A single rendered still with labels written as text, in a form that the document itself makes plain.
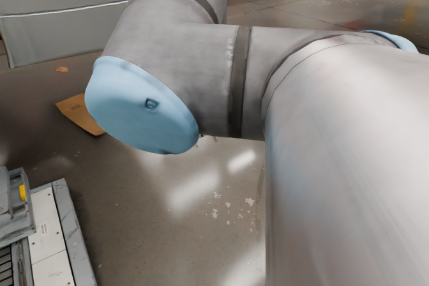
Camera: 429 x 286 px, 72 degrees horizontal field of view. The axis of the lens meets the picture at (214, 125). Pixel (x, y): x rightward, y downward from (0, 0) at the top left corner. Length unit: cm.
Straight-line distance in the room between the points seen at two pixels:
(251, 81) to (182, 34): 6
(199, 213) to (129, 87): 127
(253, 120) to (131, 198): 137
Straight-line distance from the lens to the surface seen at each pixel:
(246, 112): 20
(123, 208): 153
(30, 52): 113
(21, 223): 142
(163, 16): 24
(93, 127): 208
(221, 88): 20
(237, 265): 131
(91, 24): 113
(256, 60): 20
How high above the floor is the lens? 114
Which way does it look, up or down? 36 degrees down
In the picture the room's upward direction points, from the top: straight up
